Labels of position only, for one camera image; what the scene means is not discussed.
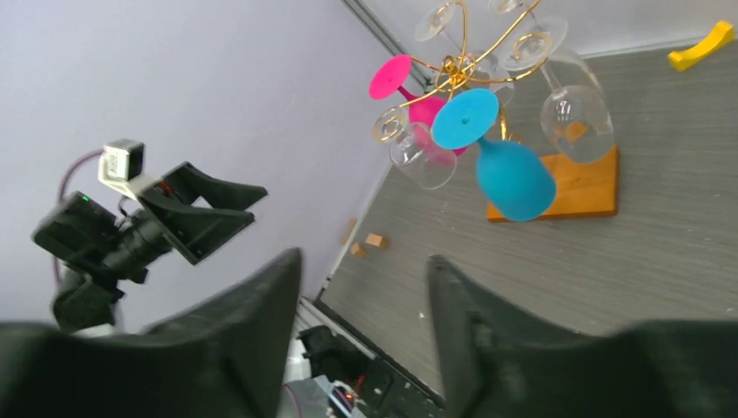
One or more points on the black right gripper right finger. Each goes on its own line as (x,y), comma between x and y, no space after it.
(499,360)

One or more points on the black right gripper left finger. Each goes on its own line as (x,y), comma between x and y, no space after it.
(223,358)

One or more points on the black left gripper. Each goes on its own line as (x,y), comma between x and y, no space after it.
(90,239)

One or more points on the blue plastic wine glass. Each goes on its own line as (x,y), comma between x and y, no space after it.
(510,175)

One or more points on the pink plastic wine glass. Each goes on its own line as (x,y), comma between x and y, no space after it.
(418,104)

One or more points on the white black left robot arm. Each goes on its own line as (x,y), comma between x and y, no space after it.
(82,301)

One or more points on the orange wooden rack base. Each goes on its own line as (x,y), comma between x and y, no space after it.
(588,190)

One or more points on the clear ribbed wine glass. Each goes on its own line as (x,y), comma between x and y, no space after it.
(412,149)

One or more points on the clear back left glass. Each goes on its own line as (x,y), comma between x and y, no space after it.
(434,21)

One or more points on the clear back right glass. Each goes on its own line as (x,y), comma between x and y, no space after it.
(501,7)

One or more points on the small wooden block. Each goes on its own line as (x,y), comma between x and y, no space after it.
(358,250)

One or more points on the small wooden cube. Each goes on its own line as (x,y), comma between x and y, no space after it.
(376,240)

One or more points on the yellow curved toy block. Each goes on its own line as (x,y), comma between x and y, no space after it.
(721,34)

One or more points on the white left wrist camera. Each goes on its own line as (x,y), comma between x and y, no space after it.
(121,167)

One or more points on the gold wire glass rack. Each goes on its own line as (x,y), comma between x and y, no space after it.
(459,70)

